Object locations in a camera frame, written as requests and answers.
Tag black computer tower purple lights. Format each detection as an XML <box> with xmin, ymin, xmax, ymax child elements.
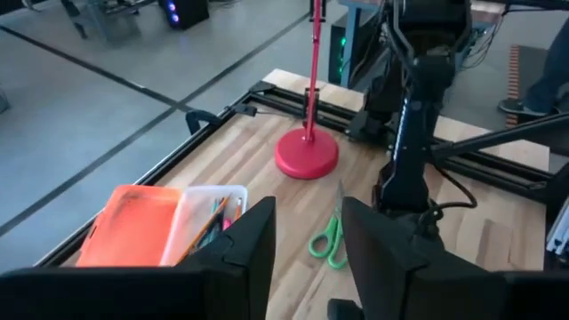
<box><xmin>158</xmin><ymin>0</ymin><xmax>210</xmax><ymax>30</ymax></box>

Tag grey workbench wooden top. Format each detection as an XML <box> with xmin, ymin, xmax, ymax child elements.
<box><xmin>21</xmin><ymin>0</ymin><xmax>161</xmax><ymax>45</ymax></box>

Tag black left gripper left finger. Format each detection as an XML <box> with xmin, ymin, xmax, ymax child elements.
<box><xmin>0</xmin><ymin>196</ymin><xmax>277</xmax><ymax>320</ymax></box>

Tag green handled scissors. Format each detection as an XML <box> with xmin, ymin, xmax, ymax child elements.
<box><xmin>309</xmin><ymin>180</ymin><xmax>349</xmax><ymax>270</ymax></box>

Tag black frame handle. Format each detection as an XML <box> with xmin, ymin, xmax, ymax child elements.
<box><xmin>185</xmin><ymin>109</ymin><xmax>223</xmax><ymax>136</ymax></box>

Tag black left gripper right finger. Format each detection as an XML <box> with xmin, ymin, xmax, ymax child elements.
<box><xmin>341</xmin><ymin>197</ymin><xmax>569</xmax><ymax>320</ymax></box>

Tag black pen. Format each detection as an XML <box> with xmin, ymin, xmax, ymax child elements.
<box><xmin>195</xmin><ymin>221</ymin><xmax>226</xmax><ymax>257</ymax></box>

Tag orange black striped floor strip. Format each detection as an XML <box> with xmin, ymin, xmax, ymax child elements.
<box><xmin>506</xmin><ymin>44</ymin><xmax>522</xmax><ymax>128</ymax></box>

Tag black computer tower green lights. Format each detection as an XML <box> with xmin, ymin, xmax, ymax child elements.
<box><xmin>327</xmin><ymin>25</ymin><xmax>353</xmax><ymax>86</ymax></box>

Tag clear pencil box orange lid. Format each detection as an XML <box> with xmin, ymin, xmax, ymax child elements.
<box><xmin>75</xmin><ymin>184</ymin><xmax>249</xmax><ymax>268</ymax></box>

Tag orange pencil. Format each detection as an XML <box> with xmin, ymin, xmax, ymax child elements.
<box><xmin>176</xmin><ymin>194</ymin><xmax>232</xmax><ymax>266</ymax></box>

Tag person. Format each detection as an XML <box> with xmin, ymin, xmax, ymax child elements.
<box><xmin>497</xmin><ymin>17</ymin><xmax>569</xmax><ymax>117</ymax></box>

